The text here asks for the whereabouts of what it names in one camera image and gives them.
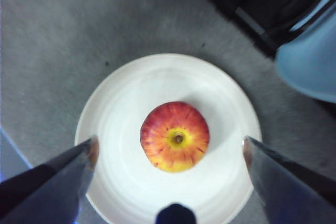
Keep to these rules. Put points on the red yellow apple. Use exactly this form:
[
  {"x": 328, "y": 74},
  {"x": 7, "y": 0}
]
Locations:
[{"x": 174, "y": 137}]

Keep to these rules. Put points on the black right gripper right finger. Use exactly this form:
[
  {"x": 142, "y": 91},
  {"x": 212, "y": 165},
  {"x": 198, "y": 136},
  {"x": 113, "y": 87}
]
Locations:
[{"x": 288, "y": 190}]

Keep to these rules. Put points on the cream pale yellow plate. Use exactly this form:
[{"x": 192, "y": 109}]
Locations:
[{"x": 126, "y": 90}]

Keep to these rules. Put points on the black plate rack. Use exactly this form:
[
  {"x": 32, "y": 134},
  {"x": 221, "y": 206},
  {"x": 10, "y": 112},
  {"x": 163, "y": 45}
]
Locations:
[{"x": 262, "y": 1}]

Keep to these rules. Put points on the blue plate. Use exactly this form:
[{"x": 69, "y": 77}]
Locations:
[{"x": 307, "y": 66}]

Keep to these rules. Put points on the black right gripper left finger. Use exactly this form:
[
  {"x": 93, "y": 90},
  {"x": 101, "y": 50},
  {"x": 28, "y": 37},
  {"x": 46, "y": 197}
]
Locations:
[{"x": 57, "y": 190}]

